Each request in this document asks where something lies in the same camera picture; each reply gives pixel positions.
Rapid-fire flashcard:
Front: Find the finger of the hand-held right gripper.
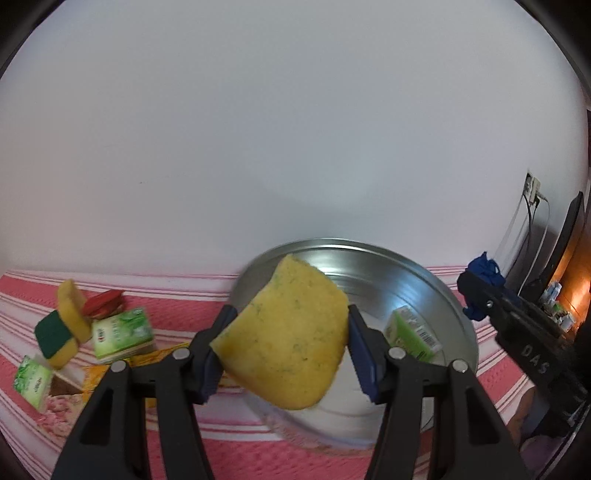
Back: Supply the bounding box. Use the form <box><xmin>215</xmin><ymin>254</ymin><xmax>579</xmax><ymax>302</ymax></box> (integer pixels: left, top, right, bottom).
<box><xmin>456</xmin><ymin>251</ymin><xmax>511</xmax><ymax>324</ymax></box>

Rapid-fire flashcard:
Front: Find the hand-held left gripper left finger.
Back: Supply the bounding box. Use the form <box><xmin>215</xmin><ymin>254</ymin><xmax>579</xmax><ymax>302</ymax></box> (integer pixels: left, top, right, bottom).
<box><xmin>51</xmin><ymin>305</ymin><xmax>238</xmax><ymax>480</ymax></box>

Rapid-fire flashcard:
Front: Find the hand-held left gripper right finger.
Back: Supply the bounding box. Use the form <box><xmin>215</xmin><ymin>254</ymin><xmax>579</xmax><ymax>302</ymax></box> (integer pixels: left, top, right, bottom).
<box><xmin>346</xmin><ymin>305</ymin><xmax>539</xmax><ymax>480</ymax></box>

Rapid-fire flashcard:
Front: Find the round metal cookie tin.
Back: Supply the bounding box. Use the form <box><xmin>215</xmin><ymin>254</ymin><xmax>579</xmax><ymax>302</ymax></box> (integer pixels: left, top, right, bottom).
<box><xmin>229</xmin><ymin>237</ymin><xmax>478</xmax><ymax>450</ymax></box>

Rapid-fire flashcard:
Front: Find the plain yellow sponge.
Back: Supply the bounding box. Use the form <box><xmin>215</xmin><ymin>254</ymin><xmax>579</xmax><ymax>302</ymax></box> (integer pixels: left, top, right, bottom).
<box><xmin>210</xmin><ymin>253</ymin><xmax>350</xmax><ymax>411</ymax></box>

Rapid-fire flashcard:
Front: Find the yellow snack packet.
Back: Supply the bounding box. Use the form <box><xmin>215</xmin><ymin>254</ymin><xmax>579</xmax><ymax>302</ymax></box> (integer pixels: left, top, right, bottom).
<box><xmin>82</xmin><ymin>347</ymin><xmax>195</xmax><ymax>409</ymax></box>

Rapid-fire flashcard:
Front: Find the group of small bottles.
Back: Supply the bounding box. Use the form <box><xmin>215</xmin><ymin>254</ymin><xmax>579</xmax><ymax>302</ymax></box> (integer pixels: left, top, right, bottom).
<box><xmin>539</xmin><ymin>281</ymin><xmax>578</xmax><ymax>332</ymax></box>

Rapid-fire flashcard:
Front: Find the wooden furniture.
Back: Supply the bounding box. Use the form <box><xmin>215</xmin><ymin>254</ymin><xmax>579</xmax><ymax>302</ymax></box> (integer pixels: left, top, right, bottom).
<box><xmin>560</xmin><ymin>217</ymin><xmax>591</xmax><ymax>324</ymax></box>

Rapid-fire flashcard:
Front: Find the large green tissue pack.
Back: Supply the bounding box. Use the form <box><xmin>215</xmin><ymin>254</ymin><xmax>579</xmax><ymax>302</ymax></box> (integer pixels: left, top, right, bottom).
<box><xmin>91</xmin><ymin>308</ymin><xmax>154</xmax><ymax>363</ymax></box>

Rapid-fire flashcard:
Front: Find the red candy wrapper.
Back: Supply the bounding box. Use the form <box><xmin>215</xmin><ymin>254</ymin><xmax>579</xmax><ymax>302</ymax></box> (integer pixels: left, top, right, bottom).
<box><xmin>83</xmin><ymin>290</ymin><xmax>125</xmax><ymax>319</ymax></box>

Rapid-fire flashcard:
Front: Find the pink striped cloth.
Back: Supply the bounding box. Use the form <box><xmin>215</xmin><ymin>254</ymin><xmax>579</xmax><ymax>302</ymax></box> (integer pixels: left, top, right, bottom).
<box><xmin>0</xmin><ymin>265</ymin><xmax>546</xmax><ymax>480</ymax></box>

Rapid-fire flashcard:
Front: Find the thick yellow sponge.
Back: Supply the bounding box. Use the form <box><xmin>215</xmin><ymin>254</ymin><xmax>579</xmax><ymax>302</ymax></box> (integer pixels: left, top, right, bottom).
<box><xmin>56</xmin><ymin>279</ymin><xmax>93</xmax><ymax>344</ymax></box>

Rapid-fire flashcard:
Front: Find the pink snack packet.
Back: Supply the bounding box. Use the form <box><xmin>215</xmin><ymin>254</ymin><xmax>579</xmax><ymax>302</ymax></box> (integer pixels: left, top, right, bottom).
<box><xmin>39</xmin><ymin>369</ymin><xmax>88</xmax><ymax>437</ymax></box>

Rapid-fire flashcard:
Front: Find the green and yellow scouring sponge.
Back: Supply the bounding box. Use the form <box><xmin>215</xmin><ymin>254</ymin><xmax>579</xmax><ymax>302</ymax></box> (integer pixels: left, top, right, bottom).
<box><xmin>34</xmin><ymin>310</ymin><xmax>79</xmax><ymax>370</ymax></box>

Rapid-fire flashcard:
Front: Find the black cable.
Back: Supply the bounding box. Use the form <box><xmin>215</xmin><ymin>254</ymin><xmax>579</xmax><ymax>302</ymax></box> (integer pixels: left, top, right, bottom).
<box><xmin>517</xmin><ymin>198</ymin><xmax>537</xmax><ymax>296</ymax></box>

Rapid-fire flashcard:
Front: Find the white cable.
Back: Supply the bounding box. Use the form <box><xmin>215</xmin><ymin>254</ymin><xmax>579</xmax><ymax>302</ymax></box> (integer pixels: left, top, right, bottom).
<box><xmin>531</xmin><ymin>195</ymin><xmax>551</xmax><ymax>282</ymax></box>

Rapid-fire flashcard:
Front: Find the white wall socket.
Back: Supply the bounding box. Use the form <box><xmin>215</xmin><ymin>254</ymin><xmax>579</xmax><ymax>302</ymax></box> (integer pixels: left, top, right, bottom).
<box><xmin>524</xmin><ymin>172</ymin><xmax>543</xmax><ymax>206</ymax></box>

